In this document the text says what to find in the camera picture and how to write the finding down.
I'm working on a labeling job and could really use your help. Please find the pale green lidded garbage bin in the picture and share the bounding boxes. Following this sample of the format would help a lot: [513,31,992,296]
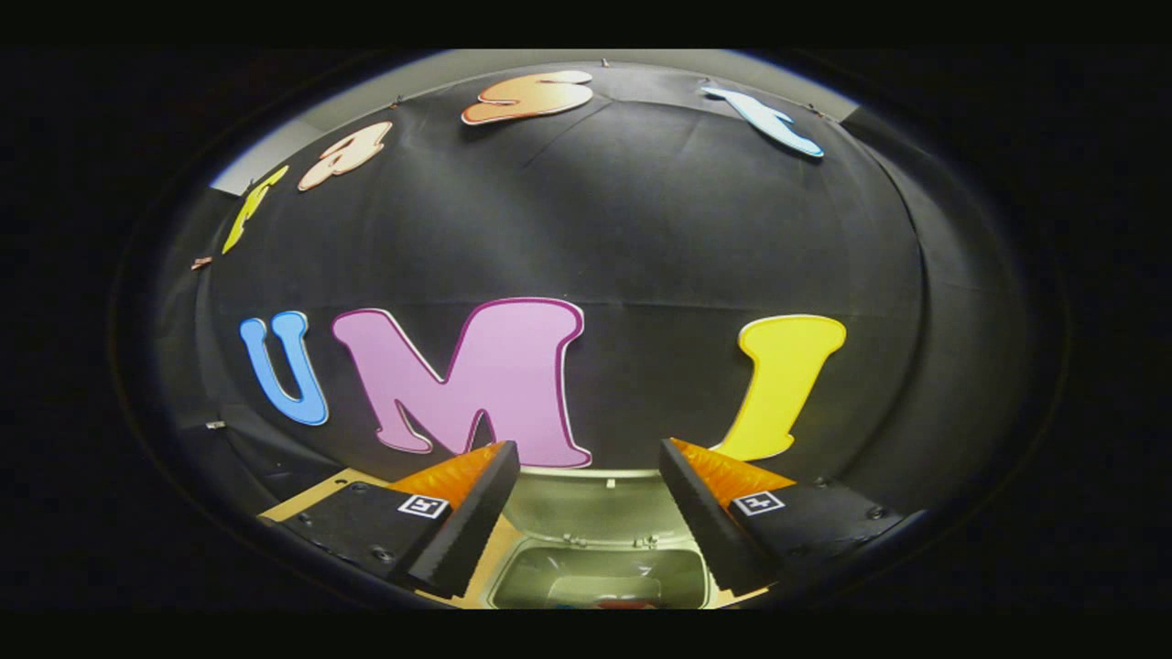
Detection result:
[485,465,724,610]

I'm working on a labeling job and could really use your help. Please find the black backdrop cloth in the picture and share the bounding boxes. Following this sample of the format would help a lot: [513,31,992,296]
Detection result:
[151,59,1031,550]

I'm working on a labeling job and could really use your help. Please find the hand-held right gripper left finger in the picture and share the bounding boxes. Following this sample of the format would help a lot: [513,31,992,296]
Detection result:
[273,440,521,600]

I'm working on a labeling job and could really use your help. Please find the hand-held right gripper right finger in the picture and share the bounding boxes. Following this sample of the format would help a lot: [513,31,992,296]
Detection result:
[658,438,928,596]

